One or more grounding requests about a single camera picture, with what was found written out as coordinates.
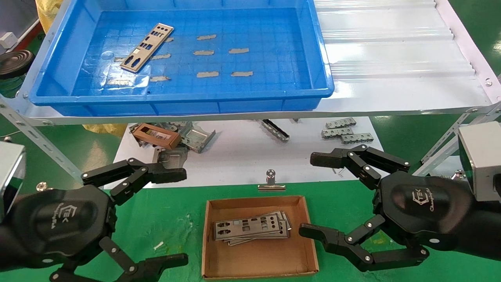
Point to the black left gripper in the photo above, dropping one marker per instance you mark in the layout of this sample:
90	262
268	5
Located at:
58	223

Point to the brown rectangular frame part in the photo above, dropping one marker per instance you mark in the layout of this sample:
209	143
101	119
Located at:
172	141

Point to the small white paper scrap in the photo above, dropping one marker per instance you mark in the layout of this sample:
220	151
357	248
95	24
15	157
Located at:
158	246

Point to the white flat board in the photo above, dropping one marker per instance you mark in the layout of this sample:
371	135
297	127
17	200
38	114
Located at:
242	156

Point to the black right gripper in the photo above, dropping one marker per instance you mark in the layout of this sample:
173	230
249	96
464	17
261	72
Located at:
422	207

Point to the gray folded metal bracket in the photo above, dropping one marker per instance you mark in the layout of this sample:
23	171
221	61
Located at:
199	141

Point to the perforated steel angle brace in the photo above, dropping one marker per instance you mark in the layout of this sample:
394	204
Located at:
438	147
23	126

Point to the narrow gray metal strip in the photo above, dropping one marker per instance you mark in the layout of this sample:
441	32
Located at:
276	130

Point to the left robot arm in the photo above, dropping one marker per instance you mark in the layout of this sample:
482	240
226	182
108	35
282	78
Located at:
4	246

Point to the translucent corrugated plastic sheet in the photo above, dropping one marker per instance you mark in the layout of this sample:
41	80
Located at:
391	39

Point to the black round disc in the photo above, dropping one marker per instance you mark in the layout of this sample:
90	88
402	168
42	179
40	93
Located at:
13	62

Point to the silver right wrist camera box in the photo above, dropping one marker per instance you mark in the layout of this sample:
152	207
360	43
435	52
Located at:
483	156

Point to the small white box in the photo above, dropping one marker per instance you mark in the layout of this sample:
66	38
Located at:
8	40

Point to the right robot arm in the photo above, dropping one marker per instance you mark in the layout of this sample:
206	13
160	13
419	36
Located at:
485	231

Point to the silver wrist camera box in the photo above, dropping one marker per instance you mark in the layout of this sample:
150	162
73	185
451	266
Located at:
9	172
483	156

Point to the brown cardboard box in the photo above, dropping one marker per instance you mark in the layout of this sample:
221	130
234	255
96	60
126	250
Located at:
258	258

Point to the blue plastic tray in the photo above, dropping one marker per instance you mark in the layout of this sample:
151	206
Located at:
254	94

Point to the yellow plastic bag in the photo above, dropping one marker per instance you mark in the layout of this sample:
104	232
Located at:
47	15
103	129

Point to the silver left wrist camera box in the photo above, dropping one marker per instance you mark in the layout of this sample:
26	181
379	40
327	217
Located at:
9	172

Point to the white raised shelf board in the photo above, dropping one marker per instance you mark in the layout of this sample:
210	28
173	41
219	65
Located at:
391	98

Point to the green table mat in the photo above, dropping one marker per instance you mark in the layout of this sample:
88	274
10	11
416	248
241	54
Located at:
176	211

